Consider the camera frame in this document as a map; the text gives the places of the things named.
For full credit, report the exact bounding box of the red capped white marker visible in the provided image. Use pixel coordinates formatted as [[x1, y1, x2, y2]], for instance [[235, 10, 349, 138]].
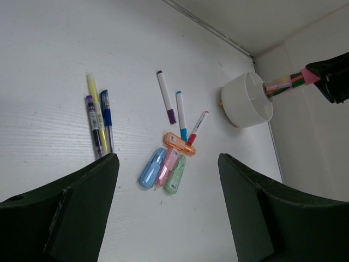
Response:
[[188, 111, 209, 145]]

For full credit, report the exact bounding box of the blue correction tape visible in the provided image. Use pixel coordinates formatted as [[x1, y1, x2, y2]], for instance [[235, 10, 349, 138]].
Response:
[[139, 147, 166, 189]]

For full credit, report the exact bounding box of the blue gel pen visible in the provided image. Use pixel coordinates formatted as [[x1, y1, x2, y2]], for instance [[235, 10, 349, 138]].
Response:
[[100, 90, 115, 153]]

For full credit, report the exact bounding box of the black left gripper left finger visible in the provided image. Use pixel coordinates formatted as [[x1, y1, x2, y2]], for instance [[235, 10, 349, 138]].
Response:
[[1, 153, 119, 261]]

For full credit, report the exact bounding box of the pink correction tape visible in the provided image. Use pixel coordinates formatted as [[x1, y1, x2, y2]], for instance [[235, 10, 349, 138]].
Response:
[[155, 147, 179, 188]]

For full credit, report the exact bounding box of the purple capped white marker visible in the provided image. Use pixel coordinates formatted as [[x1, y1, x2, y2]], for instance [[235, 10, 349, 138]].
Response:
[[157, 70, 177, 124]]

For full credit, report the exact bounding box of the orange correction tape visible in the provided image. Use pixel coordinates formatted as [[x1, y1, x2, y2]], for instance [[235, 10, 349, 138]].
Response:
[[163, 132, 196, 156]]

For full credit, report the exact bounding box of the white round divided pen holder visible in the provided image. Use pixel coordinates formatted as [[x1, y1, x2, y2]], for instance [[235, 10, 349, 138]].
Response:
[[221, 72, 273, 128]]

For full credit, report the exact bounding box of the green correction tape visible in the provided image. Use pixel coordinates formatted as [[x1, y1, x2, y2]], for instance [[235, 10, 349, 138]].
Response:
[[164, 155, 186, 195]]

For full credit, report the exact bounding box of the yellow highlighter pen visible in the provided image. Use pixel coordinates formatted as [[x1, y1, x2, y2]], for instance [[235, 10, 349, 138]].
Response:
[[86, 73, 109, 154]]

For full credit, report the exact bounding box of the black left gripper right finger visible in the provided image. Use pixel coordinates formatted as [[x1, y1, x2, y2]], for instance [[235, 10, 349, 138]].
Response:
[[218, 153, 348, 261]]

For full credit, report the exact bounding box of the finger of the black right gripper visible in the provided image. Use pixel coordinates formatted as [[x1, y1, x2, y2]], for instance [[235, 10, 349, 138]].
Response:
[[306, 53, 349, 104]]

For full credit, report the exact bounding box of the blue capped white marker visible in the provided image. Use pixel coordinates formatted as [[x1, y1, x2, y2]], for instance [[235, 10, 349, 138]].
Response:
[[176, 91, 188, 141]]

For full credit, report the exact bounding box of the purple gel pen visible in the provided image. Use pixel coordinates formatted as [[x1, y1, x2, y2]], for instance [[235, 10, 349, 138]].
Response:
[[85, 95, 104, 158]]

